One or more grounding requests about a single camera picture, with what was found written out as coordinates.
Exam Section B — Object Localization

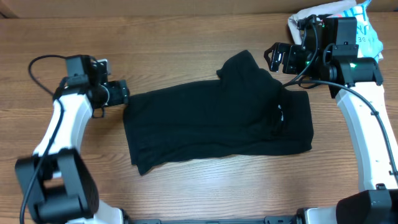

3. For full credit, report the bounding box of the black polo shirt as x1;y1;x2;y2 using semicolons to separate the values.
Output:
123;50;314;175

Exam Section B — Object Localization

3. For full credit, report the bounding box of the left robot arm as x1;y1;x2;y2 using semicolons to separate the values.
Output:
15;55;130;223

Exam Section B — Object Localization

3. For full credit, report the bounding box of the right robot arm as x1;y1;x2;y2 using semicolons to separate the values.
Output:
264;15;397;223

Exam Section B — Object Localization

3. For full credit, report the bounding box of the light blue printed t-shirt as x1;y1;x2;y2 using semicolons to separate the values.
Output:
330;0;384;62

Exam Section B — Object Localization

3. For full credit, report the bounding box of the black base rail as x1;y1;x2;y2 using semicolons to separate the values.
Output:
124;215;305;224

